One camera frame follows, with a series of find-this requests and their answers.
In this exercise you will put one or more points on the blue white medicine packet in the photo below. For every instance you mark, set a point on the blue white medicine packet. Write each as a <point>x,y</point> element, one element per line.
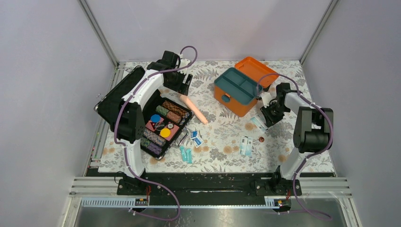
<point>259,123</point>

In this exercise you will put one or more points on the green chip stack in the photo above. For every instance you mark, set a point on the green chip stack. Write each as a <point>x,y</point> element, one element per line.
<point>162,110</point>

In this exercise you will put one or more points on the small blue sachets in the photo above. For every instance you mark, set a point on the small blue sachets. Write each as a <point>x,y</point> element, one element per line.
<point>196,138</point>

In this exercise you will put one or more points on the orange medicine box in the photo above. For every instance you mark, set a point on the orange medicine box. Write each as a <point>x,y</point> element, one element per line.
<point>255,70</point>

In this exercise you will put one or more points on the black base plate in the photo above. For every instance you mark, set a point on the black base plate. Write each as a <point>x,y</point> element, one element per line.
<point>196,189</point>

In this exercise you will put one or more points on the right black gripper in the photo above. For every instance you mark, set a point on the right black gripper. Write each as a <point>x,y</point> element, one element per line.
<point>269,119</point>

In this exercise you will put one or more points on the teal divided tray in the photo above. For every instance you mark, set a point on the teal divided tray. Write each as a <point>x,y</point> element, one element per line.
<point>236,86</point>

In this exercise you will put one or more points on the yellow poker chip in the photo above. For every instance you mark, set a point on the yellow poker chip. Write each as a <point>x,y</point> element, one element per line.
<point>165,133</point>

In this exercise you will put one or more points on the blue white sachet packet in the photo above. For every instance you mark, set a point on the blue white sachet packet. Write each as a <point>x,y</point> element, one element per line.
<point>246,144</point>

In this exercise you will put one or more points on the red white chip stack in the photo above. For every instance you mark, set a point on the red white chip stack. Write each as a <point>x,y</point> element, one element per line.
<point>174,117</point>

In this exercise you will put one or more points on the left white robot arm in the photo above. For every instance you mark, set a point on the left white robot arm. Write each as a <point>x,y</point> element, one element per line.
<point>129,124</point>

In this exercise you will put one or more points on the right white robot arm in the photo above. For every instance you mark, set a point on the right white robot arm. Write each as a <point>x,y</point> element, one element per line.
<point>313,131</point>

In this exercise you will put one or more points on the orange black chip stack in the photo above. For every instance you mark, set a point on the orange black chip stack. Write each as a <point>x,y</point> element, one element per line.
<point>176,109</point>

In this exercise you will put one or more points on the black poker chip case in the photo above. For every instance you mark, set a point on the black poker chip case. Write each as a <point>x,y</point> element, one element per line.
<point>151,142</point>

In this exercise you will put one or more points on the blue poker chip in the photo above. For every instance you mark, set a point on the blue poker chip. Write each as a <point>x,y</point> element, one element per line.
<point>155,118</point>

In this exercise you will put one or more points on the floral table mat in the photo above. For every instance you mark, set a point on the floral table mat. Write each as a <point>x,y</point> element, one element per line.
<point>221,136</point>

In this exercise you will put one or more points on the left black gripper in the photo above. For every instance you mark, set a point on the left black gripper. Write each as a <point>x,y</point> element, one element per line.
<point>181,87</point>

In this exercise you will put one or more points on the teal tube pair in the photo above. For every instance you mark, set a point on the teal tube pair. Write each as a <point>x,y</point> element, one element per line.
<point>186,154</point>

